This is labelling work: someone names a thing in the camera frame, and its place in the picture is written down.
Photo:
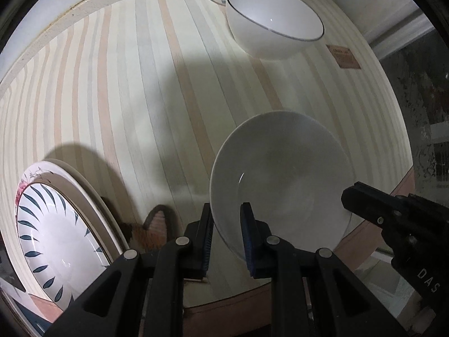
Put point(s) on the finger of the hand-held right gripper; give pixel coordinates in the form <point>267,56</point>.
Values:
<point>364,205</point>

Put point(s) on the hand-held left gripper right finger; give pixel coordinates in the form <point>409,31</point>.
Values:
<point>247,242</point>

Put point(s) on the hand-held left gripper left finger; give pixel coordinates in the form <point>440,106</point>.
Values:
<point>208,242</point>

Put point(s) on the plain white bowl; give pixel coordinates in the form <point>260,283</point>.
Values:
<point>280,168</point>

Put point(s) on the white plate blue leaf pattern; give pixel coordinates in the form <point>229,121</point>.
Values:
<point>52,249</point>

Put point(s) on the white plate pink flower print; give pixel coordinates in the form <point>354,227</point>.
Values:
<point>35,173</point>

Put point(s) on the frosted glass door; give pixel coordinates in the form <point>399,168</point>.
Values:
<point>421,112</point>

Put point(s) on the small brown cloth tag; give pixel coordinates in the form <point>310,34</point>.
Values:
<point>343,56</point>

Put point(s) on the striped tablecloth with cat print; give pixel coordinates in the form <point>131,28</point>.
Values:
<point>140,77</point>

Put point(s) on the white bowl thin blue rim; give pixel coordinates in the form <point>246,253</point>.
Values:
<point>270,10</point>

